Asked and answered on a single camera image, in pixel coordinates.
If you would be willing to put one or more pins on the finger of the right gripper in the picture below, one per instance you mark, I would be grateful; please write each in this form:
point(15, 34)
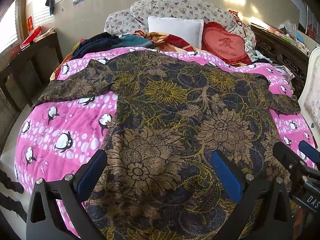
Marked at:
point(309, 151)
point(296, 166)

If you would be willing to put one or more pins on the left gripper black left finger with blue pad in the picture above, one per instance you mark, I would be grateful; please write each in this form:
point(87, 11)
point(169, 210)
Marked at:
point(44, 220)

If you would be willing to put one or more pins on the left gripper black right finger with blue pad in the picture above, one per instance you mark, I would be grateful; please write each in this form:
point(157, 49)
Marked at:
point(274, 219)

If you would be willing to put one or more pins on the dark floral patterned garment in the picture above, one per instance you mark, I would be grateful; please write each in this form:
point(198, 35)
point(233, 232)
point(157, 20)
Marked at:
point(171, 115)

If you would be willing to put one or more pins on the navy blue folded clothing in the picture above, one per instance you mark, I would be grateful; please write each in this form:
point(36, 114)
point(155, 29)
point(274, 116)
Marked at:
point(101, 42)

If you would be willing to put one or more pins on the teal folded clothing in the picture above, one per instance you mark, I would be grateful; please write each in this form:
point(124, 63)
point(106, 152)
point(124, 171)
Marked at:
point(130, 40)

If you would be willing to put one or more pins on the white ornate chair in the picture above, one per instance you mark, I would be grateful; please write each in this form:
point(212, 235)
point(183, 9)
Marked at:
point(309, 99)

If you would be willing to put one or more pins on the pink penguin blanket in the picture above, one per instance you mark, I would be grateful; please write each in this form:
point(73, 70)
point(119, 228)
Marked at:
point(58, 137)

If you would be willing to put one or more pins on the dark carved wooden headboard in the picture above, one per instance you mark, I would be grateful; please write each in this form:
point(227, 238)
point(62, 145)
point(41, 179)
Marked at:
point(283, 53)

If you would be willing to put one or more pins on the red heart cushion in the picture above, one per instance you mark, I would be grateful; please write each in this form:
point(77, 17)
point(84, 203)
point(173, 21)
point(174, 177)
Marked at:
point(226, 46)

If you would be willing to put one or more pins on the dark wooden side table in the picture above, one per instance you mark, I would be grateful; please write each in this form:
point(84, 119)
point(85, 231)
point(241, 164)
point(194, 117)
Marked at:
point(19, 62)

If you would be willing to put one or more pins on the white square pillow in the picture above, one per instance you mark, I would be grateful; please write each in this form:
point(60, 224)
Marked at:
point(189, 30)

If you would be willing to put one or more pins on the orange red floral blanket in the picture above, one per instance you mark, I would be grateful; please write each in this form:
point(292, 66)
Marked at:
point(167, 42)

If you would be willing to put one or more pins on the red box on table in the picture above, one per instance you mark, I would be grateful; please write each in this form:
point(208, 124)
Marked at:
point(31, 37)

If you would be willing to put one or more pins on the dark hanging cloth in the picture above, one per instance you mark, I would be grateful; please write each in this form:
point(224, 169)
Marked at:
point(51, 5)

